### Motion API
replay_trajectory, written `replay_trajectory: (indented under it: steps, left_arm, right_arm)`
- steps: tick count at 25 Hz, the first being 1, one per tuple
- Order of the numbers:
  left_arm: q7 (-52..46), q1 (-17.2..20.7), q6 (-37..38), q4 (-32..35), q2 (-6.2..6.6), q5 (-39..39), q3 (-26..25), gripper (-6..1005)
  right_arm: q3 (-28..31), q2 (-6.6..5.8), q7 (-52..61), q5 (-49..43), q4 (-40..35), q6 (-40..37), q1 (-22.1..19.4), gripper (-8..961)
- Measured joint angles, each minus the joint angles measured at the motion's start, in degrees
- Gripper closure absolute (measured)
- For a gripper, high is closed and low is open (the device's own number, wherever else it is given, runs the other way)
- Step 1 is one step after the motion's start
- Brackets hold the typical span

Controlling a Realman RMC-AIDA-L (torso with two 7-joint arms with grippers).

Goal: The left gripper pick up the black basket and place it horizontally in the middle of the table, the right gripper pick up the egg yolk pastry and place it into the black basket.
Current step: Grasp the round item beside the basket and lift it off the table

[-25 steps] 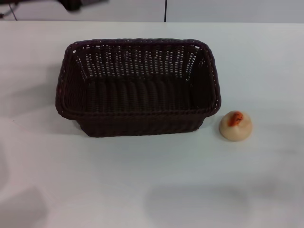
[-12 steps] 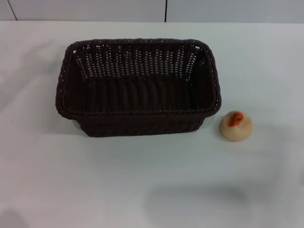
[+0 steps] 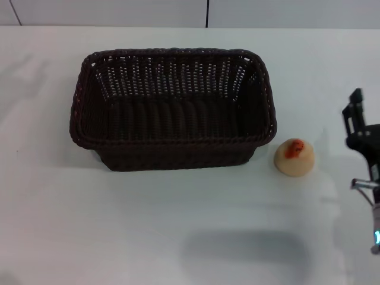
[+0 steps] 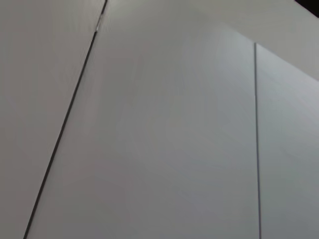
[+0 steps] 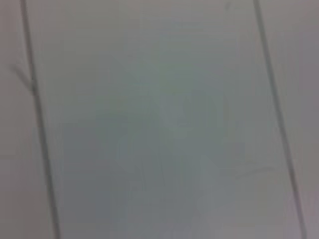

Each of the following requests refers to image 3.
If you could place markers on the cream steamed bun orange topping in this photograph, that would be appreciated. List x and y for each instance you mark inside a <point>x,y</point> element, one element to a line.
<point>294,161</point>

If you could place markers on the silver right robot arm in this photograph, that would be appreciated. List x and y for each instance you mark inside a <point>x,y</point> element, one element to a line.
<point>374,207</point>

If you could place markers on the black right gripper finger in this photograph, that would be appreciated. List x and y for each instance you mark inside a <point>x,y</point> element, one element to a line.
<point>348,118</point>
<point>357,104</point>

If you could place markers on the dark brown woven basket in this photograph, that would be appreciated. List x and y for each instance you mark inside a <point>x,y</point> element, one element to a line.
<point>175,127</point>

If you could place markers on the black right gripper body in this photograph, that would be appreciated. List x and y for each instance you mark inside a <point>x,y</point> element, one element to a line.
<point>368,142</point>

